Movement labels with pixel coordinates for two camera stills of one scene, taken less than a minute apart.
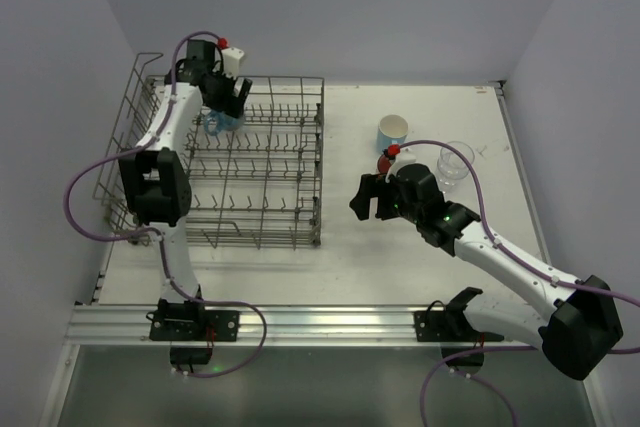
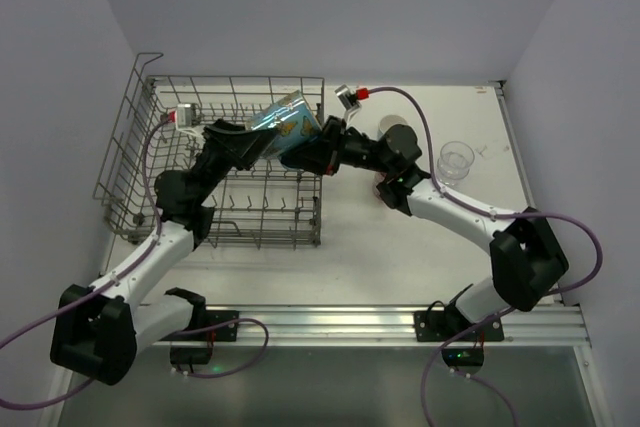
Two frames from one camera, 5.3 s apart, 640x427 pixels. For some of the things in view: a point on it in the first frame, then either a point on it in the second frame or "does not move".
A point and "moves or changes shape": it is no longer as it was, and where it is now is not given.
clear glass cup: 450,165 does not move
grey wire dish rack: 257,186 does not move
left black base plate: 217,326 does not move
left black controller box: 191,355 does not move
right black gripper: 380,197 to 331,143
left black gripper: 223,94 to 220,140
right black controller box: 474,359 does not move
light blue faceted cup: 391,127 does not move
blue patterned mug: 217,121 moves or changes shape
